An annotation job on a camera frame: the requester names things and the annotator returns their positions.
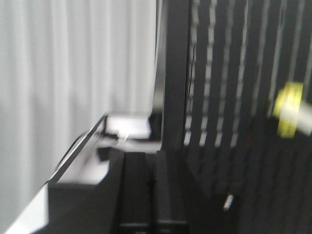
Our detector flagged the grey curtain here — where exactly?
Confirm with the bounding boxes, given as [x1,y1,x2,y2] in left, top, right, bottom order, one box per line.
[0,0,157,230]

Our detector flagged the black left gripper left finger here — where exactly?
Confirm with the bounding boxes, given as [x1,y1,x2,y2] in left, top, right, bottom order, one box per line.
[48,147,151,234]

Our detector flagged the yellow toggle switch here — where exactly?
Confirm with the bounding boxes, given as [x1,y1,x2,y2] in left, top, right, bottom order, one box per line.
[273,82,312,138]

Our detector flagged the black perforated pegboard panel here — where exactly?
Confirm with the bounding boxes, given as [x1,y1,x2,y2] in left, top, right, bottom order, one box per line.
[158,0,312,234]

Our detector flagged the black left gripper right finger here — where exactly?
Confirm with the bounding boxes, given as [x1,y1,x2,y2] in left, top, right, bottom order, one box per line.
[154,150,190,234]

